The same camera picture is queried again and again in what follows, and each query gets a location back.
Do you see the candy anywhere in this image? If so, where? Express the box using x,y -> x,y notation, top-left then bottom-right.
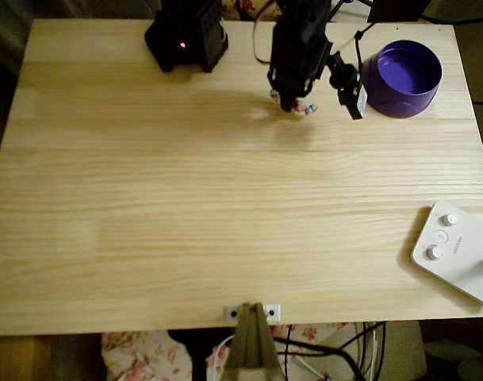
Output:
269,87 -> 318,117

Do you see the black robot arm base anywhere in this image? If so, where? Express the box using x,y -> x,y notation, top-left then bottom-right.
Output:
144,0 -> 230,75

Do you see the purple bowl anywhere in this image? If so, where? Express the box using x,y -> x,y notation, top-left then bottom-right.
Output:
362,38 -> 444,119

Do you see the floral pink cloth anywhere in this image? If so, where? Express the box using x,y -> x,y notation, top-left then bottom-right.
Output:
220,0 -> 282,21
100,321 -> 357,381

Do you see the white lamp base with knobs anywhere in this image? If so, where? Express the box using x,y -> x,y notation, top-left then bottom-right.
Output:
409,200 -> 483,310

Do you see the beige box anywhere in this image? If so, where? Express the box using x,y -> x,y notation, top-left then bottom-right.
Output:
316,320 -> 427,381

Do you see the dark upholstered couch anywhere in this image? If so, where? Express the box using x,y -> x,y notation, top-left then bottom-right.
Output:
0,0 -> 159,80

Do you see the black camera cable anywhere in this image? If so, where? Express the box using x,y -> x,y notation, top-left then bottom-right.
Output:
332,21 -> 381,80

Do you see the white metal bracket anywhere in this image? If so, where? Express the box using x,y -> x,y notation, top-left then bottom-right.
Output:
224,303 -> 282,322

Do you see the thick black cable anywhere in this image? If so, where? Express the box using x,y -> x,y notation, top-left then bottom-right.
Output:
272,336 -> 365,381

